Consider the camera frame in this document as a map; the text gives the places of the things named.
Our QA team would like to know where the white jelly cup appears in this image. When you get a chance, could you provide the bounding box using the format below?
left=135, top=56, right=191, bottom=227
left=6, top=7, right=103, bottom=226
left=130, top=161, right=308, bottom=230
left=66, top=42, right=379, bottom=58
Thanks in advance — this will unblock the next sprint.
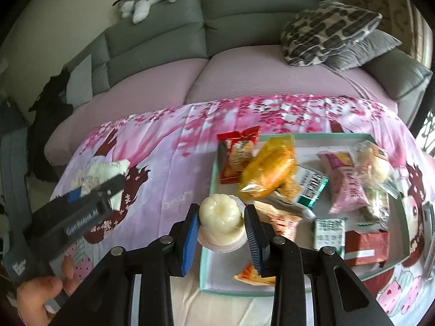
left=198, top=193, right=248, bottom=252

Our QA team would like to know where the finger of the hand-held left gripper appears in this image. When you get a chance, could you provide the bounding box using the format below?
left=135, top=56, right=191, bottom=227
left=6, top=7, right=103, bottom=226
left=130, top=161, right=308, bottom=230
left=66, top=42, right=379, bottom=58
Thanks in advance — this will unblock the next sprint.
left=66, top=174, right=126, bottom=208

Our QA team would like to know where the person's left hand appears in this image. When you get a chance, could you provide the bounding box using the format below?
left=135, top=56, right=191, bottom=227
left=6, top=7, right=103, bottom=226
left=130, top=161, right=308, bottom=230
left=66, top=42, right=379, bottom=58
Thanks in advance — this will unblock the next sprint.
left=17, top=256, right=82, bottom=326

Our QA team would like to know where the grey sofa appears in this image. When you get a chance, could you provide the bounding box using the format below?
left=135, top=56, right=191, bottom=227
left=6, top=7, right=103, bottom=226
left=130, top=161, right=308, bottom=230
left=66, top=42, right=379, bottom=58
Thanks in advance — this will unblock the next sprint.
left=44, top=0, right=434, bottom=164

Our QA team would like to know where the dark red packet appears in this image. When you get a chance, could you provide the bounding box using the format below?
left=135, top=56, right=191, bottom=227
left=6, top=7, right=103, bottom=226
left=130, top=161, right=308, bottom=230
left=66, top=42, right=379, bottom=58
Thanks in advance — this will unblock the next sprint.
left=345, top=230, right=391, bottom=268

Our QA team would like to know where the teal white packet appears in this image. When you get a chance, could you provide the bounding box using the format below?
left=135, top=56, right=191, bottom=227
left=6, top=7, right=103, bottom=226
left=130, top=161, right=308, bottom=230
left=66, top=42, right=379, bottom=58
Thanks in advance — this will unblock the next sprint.
left=272, top=165, right=330, bottom=220

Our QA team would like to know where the yellow bread packet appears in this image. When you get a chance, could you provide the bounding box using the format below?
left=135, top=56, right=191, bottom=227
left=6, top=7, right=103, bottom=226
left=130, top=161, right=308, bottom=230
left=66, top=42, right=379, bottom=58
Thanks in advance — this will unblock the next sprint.
left=253, top=200, right=303, bottom=242

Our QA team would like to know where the pink packet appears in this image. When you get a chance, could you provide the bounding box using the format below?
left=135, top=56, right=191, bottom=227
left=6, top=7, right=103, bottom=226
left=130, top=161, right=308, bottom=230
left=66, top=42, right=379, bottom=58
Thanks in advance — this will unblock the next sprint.
left=318, top=151, right=369, bottom=214

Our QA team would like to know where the patterned curtain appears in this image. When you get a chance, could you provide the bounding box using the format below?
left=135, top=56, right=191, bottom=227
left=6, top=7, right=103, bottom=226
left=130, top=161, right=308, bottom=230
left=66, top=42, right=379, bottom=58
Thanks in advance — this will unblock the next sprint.
left=340, top=0, right=425, bottom=58

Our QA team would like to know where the black clothing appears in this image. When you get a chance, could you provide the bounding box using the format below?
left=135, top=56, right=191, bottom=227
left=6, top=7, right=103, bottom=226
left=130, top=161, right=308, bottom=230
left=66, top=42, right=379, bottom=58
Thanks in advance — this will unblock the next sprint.
left=29, top=70, right=73, bottom=180

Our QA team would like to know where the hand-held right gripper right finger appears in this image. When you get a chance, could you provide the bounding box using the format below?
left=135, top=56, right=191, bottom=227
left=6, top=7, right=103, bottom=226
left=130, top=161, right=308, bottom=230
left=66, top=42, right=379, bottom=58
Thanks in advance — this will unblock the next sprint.
left=244, top=204, right=395, bottom=326

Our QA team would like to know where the teal cardboard tray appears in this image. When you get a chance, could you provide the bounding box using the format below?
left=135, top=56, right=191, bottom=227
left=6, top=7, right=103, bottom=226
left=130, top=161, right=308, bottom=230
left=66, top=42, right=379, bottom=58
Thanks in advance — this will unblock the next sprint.
left=200, top=132, right=410, bottom=297

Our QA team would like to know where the pink sofa cover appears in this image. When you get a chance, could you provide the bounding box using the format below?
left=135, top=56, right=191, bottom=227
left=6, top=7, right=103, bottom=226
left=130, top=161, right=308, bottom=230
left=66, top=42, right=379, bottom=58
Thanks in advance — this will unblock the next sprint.
left=44, top=56, right=398, bottom=167

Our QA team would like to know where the light grey pillow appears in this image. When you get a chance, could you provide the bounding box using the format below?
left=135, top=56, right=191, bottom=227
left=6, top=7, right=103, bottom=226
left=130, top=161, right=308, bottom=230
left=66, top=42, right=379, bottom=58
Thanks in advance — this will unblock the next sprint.
left=66, top=54, right=94, bottom=106

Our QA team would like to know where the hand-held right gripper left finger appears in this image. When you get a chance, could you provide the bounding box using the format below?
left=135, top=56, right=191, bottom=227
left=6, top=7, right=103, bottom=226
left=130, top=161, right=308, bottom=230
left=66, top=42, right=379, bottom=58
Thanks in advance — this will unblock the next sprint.
left=51, top=204, right=201, bottom=326

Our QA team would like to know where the small red packet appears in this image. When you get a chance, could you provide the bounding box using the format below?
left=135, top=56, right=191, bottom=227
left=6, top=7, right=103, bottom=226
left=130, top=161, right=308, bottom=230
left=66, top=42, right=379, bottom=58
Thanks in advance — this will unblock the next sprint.
left=233, top=261, right=276, bottom=286

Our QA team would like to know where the white bun packet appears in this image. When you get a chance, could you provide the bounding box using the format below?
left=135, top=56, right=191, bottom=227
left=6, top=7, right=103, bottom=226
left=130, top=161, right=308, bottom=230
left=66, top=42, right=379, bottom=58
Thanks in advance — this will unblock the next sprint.
left=353, top=141, right=400, bottom=198

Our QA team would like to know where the printed cartoon blanket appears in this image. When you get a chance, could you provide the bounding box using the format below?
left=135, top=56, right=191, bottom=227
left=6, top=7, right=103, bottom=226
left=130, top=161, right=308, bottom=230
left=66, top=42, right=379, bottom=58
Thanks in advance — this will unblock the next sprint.
left=49, top=95, right=435, bottom=326

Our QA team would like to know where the black patterned pillow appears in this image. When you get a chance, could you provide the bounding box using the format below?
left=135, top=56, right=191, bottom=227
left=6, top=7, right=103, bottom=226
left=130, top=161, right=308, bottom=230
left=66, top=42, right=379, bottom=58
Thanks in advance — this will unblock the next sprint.
left=280, top=0, right=383, bottom=67

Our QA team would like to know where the red cracker packet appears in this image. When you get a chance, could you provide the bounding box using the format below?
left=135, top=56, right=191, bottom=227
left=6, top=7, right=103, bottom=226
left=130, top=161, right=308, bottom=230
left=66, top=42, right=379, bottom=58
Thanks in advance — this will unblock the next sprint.
left=217, top=126, right=262, bottom=184

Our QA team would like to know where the green white packet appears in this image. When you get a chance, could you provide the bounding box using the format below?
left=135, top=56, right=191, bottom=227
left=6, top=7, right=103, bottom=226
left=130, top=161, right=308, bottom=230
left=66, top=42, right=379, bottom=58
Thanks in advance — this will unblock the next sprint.
left=312, top=218, right=346, bottom=259

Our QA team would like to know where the dark teal furniture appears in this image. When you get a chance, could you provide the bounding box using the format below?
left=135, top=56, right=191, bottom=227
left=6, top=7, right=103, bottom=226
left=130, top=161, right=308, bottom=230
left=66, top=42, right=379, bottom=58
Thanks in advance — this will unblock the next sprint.
left=0, top=98, right=35, bottom=218

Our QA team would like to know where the orange bread packet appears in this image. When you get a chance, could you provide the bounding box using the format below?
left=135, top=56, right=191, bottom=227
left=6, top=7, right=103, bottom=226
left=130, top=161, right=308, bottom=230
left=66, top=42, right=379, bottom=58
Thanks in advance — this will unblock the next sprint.
left=238, top=135, right=298, bottom=201

